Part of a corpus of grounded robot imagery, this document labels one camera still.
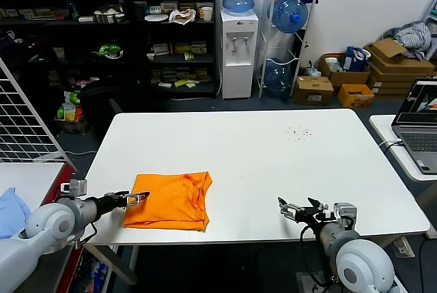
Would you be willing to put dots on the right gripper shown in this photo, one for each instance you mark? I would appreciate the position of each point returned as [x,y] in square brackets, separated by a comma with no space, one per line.
[314,216]

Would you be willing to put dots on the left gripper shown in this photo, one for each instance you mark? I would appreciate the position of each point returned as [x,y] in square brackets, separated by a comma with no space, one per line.
[112,201]

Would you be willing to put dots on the orange T-shirt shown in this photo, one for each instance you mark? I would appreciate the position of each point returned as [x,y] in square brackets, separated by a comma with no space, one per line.
[164,204]

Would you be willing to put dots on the grey clothes pile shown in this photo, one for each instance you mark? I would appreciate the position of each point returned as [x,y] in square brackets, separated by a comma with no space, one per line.
[413,35]

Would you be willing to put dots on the grey table leg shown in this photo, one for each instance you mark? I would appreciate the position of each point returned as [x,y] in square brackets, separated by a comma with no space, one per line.
[116,265]

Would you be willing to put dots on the grey arrow-marked plate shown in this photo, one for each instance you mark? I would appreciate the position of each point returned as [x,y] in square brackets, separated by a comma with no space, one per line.
[309,282]

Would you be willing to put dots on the scattered dark crumbs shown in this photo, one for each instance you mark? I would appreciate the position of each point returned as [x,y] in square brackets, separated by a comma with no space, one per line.
[298,134]

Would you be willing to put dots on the colourful printed bag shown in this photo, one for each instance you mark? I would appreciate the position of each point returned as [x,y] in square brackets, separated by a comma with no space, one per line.
[90,272]

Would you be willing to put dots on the black office chair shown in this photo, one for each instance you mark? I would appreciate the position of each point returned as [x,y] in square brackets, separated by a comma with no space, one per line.
[99,102]

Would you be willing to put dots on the basket of green packages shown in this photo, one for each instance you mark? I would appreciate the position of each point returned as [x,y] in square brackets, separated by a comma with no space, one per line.
[70,112]

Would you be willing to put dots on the red-edged white table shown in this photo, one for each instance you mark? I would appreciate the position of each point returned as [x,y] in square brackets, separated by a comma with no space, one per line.
[27,177]

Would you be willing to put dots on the white side table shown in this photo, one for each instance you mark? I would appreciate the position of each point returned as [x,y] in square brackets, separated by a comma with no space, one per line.
[383,129]

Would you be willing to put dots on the closed brown cardboard box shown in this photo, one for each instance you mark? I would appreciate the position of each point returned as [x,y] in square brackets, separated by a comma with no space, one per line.
[313,92]

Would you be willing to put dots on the light blue cloth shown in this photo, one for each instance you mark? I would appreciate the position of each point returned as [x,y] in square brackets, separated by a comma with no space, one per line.
[12,211]

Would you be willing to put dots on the orange cardboard box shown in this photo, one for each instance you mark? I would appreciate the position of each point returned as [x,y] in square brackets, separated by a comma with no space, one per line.
[356,100]

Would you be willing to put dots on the grey laptop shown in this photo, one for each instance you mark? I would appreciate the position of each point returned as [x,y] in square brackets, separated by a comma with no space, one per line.
[417,142]

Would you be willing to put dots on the blue water jug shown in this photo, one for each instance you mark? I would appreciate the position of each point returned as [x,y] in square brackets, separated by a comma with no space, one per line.
[287,17]
[277,78]

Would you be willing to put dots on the grey plastic bag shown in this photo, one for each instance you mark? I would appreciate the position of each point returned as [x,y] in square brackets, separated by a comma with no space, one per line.
[313,72]

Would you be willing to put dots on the white container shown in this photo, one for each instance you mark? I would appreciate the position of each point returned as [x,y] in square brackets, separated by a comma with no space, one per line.
[332,65]

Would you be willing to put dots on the white water dispenser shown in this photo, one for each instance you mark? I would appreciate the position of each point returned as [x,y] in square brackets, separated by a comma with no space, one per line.
[236,78]

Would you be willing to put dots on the flat cardboard box stack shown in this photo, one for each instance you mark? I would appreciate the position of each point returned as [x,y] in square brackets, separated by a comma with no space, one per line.
[390,83]

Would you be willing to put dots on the blue shopping bag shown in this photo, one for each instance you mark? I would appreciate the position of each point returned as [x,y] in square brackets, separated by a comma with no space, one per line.
[352,59]

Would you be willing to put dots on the large open cardboard box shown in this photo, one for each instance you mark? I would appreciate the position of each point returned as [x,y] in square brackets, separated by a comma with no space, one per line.
[396,61]

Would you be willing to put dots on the black shelving unit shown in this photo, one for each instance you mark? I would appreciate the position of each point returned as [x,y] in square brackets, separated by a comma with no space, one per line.
[86,23]

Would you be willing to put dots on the white plate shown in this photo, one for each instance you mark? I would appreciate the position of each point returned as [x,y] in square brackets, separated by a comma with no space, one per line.
[156,18]

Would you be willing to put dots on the metal bowl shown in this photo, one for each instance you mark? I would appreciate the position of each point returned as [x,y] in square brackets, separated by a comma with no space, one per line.
[106,17]

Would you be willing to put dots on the white plastic bag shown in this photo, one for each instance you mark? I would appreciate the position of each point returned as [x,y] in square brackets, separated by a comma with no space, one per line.
[181,17]

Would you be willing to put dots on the white paper cup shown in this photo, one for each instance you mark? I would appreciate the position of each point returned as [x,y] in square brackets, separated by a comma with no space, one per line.
[207,15]

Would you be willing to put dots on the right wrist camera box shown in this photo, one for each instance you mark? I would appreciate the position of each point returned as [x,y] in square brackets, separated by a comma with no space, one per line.
[345,212]

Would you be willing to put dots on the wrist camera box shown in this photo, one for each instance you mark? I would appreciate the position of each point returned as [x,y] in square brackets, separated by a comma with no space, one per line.
[76,188]
[345,212]

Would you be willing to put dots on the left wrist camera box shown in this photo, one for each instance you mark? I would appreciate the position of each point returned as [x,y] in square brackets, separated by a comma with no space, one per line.
[76,188]

